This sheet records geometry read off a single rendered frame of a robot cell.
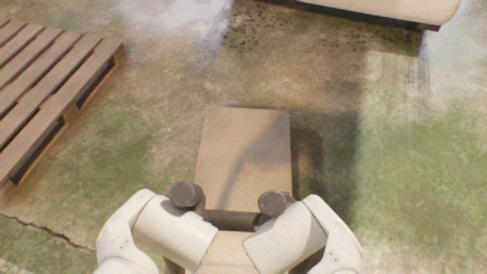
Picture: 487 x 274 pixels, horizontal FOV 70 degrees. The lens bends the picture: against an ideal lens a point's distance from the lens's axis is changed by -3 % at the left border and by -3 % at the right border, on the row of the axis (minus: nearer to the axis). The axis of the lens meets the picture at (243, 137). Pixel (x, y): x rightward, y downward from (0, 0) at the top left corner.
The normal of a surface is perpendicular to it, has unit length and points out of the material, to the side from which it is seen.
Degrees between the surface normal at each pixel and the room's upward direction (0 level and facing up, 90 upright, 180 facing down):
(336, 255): 29
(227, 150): 0
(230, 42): 0
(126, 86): 0
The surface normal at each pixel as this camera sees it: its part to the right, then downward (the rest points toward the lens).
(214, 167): 0.02, -0.64
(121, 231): 0.37, -0.80
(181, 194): -0.01, -0.17
